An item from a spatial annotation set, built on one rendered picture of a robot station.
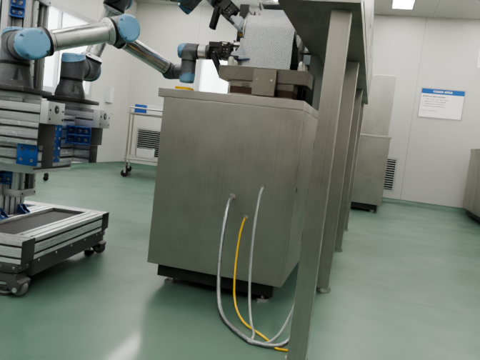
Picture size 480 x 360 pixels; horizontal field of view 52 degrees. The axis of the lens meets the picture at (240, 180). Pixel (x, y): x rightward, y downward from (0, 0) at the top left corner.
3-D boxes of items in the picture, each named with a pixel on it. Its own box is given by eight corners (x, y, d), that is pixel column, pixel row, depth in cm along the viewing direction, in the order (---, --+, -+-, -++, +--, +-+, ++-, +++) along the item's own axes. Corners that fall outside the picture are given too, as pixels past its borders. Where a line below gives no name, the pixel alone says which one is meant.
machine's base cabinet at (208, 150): (261, 216, 471) (271, 126, 464) (328, 226, 455) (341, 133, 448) (143, 283, 228) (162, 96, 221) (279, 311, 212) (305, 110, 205)
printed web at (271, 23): (256, 106, 276) (266, 13, 271) (297, 109, 270) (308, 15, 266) (237, 98, 238) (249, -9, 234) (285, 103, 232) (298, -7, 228)
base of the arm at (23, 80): (-16, 82, 196) (-14, 57, 195) (7, 86, 211) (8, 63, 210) (20, 86, 195) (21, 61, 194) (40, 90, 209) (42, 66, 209)
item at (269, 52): (241, 74, 238) (245, 35, 236) (288, 78, 232) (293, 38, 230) (240, 73, 237) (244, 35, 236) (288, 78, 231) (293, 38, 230)
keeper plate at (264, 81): (252, 94, 216) (255, 69, 215) (274, 96, 214) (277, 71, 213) (251, 93, 214) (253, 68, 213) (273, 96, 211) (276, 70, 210)
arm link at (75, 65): (53, 75, 246) (56, 48, 245) (68, 79, 259) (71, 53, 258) (76, 77, 244) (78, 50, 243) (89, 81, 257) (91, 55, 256)
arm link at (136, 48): (88, 36, 226) (168, 85, 259) (98, 35, 218) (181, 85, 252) (97, 13, 228) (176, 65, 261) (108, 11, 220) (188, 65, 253)
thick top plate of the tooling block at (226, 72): (228, 82, 235) (229, 69, 235) (311, 90, 225) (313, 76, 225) (218, 78, 220) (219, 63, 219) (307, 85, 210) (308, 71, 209)
